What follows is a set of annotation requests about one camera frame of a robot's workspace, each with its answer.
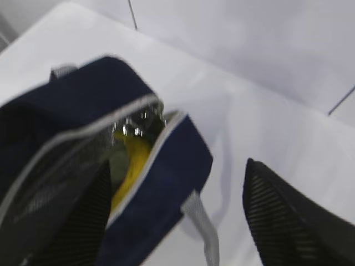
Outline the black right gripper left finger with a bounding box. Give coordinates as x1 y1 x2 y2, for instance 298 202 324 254
16 160 111 265

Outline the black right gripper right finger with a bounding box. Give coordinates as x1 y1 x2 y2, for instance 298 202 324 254
242 158 354 265

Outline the navy blue lunch bag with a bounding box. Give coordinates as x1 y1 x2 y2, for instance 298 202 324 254
1 57 220 265

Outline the yellow banana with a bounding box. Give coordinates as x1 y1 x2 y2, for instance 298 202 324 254
108 131 152 215

